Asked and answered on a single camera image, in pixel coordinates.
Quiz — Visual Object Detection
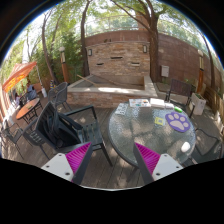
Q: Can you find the white paper sheet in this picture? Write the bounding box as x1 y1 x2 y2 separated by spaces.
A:
115 103 128 115

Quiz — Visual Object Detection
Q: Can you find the grey mesh chair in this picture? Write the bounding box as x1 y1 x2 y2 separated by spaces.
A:
48 82 70 108

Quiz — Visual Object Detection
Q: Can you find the round wooden side table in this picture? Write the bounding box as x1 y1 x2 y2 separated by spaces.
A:
16 98 42 124

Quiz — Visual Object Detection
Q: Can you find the dark plastic chair near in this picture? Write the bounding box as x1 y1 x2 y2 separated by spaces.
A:
22 102 112 165

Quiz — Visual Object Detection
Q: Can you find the white closed book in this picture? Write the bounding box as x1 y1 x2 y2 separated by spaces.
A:
150 98 165 108

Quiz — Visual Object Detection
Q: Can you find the dark chair at right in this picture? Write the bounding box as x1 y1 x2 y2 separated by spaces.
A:
183 128 224 167

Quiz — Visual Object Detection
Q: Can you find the purple paw mouse pad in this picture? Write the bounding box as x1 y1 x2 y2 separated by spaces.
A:
165 112 190 133

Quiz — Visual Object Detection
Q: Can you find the orange canopy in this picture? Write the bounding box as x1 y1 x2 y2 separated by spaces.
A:
2 62 37 92

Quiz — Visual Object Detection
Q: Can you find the dark chair far left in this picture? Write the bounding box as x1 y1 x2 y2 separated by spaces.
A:
1 120 23 155

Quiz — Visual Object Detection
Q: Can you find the dark chair behind table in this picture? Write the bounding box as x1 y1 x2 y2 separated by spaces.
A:
165 79 192 111

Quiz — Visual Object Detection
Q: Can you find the colourful picture book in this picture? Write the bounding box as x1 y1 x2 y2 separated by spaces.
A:
129 99 151 107

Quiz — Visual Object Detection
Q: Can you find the white planter box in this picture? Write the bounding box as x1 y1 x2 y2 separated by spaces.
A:
189 93 206 115

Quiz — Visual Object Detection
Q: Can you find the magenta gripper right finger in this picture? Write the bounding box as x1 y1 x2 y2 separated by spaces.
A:
133 143 182 184

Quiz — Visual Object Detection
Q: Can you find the white computer mouse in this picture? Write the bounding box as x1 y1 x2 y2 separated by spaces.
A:
181 142 190 153

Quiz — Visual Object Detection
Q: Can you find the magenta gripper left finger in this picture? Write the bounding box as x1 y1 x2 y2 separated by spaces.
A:
42 142 93 185

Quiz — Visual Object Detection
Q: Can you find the round glass patio table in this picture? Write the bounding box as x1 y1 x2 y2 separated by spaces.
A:
108 102 196 167

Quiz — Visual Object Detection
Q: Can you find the green small object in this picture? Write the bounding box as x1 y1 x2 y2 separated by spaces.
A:
174 107 183 113

